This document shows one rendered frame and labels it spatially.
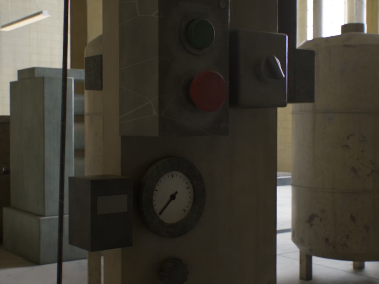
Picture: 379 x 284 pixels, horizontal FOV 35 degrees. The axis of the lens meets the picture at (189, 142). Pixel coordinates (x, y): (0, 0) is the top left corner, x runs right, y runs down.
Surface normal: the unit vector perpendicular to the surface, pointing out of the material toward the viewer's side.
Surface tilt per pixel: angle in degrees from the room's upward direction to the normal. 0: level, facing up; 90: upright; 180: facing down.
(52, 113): 90
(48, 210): 90
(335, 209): 90
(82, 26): 90
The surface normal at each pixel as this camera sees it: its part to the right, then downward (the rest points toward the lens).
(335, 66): -0.51, 0.03
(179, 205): 0.60, 0.02
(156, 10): -0.80, 0.02
